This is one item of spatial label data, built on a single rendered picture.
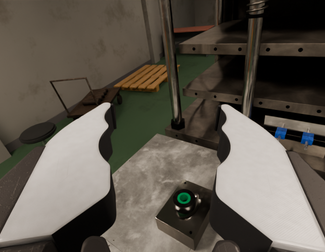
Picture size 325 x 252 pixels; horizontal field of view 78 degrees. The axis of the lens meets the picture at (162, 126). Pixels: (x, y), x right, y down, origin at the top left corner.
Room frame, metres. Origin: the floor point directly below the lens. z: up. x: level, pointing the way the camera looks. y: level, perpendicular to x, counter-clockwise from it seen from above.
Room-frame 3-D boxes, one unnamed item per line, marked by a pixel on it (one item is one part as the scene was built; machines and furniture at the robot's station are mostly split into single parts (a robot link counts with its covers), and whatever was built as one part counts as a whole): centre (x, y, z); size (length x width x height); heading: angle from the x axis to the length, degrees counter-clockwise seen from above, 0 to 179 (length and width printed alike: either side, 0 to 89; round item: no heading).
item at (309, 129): (0.93, -0.77, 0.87); 0.50 x 0.27 x 0.17; 141
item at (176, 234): (0.46, -0.04, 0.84); 0.20 x 0.15 x 0.07; 141
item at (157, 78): (4.34, 0.12, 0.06); 1.41 x 0.98 x 0.13; 148
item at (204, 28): (6.04, -1.12, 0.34); 1.26 x 0.65 x 0.67; 58
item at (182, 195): (0.46, -0.03, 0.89); 0.08 x 0.08 x 0.04
